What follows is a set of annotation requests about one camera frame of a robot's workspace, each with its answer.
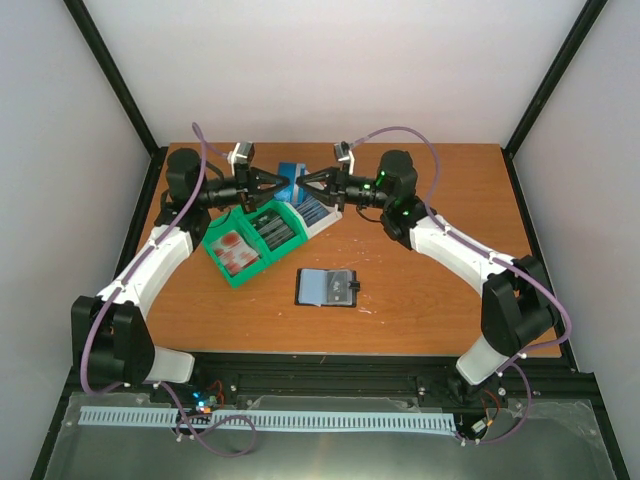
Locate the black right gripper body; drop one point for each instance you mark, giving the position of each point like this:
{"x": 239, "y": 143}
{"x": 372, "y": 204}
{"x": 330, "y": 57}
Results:
{"x": 368, "y": 196}

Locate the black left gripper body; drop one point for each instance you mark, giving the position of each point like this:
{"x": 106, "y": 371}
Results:
{"x": 226, "y": 195}

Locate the blue credit card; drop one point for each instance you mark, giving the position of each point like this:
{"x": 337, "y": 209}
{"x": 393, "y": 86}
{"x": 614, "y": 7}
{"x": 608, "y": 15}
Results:
{"x": 292, "y": 193}

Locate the black leather card holder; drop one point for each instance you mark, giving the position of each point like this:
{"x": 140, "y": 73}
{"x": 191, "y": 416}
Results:
{"x": 311, "y": 288}

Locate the black credit card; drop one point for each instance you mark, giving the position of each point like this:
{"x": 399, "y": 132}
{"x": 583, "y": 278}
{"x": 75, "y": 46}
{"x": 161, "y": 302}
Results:
{"x": 338, "y": 291}

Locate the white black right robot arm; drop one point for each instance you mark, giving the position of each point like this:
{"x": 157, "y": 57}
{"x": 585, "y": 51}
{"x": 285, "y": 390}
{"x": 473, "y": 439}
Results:
{"x": 516, "y": 309}

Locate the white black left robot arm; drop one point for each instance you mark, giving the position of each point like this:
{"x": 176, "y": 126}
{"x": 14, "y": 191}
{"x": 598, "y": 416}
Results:
{"x": 110, "y": 337}

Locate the blue card stack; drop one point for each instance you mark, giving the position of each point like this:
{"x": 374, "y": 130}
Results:
{"x": 312, "y": 211}

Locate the black card stack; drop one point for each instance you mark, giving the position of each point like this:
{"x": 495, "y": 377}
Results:
{"x": 272, "y": 229}

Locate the red white card stack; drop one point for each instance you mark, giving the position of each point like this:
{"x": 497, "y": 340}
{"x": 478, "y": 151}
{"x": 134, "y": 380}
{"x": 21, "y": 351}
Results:
{"x": 234, "y": 253}

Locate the white plastic bin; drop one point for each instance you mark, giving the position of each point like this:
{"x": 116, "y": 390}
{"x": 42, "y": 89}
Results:
{"x": 334, "y": 216}

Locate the green double plastic bin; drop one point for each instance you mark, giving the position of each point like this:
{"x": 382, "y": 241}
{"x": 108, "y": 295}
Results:
{"x": 236, "y": 219}

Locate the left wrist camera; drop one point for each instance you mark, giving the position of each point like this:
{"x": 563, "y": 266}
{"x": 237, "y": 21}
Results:
{"x": 242, "y": 153}

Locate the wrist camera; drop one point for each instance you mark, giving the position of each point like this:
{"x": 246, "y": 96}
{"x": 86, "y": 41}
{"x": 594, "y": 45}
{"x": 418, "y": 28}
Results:
{"x": 342, "y": 152}
{"x": 242, "y": 153}

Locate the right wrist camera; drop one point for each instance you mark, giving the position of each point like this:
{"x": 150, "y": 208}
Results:
{"x": 342, "y": 152}

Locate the black frame rail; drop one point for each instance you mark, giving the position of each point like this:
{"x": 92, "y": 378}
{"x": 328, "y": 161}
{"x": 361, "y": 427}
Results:
{"x": 88, "y": 29}

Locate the light blue cable duct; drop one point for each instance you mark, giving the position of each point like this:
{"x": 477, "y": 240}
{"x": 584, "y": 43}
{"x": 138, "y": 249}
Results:
{"x": 274, "y": 421}

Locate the metal base plate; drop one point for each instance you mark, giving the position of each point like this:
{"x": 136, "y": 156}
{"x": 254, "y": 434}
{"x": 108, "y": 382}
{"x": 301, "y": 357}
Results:
{"x": 549, "y": 440}

